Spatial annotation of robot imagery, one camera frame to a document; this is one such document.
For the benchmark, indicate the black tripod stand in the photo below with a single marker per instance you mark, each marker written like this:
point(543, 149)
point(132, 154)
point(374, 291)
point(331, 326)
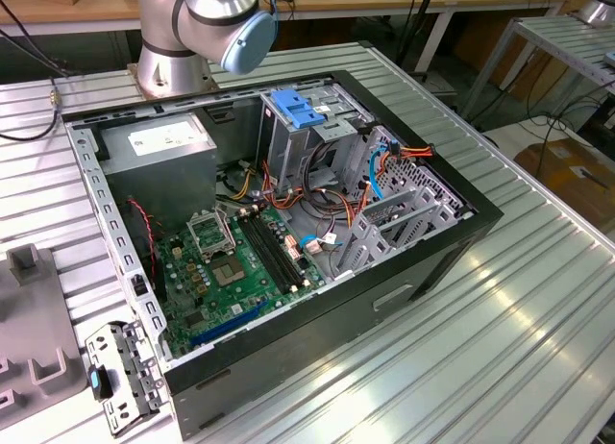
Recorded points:
point(418, 21)

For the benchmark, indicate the black latch with blue button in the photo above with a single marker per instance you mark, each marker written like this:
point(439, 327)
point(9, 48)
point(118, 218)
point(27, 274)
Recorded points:
point(101, 381)

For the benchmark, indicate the metal drive cage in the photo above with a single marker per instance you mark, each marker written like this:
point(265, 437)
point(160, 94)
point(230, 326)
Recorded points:
point(283, 146)

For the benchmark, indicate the green motherboard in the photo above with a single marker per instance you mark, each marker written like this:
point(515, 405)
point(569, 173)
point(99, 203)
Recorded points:
point(226, 300)

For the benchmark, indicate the black RAM slot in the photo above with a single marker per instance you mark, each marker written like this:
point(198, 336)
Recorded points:
point(269, 253)
point(276, 251)
point(263, 255)
point(282, 248)

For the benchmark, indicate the grey power supply unit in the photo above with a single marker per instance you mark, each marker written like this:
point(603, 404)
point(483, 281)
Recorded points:
point(158, 175)

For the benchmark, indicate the grey parts rack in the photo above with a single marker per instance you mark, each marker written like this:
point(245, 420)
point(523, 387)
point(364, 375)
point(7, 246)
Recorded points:
point(33, 309)

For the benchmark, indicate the blue plastic drive latch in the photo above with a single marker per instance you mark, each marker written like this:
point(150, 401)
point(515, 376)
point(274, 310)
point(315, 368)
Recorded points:
point(298, 110)

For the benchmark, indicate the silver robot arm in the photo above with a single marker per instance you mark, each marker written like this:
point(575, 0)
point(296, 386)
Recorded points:
point(192, 11)

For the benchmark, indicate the metal disk bay cage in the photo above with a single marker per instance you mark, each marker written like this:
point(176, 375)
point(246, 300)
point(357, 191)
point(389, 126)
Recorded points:
point(408, 208)

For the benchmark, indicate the CPU socket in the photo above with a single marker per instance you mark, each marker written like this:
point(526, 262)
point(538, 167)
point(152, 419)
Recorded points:
point(228, 273)

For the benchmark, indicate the metal card retention bracket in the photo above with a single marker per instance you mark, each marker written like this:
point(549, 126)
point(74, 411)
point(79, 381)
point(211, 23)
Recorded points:
point(139, 367)

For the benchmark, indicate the brown cardboard box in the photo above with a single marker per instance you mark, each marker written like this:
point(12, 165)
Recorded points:
point(567, 175)

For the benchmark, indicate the blue expansion slot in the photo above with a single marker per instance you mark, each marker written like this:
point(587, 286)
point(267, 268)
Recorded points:
point(230, 325)

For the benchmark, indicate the black PC case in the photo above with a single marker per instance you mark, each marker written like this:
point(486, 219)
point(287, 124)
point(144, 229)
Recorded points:
point(288, 348)

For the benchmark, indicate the metal slat side table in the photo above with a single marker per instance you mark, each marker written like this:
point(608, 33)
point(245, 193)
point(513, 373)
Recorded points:
point(567, 40)

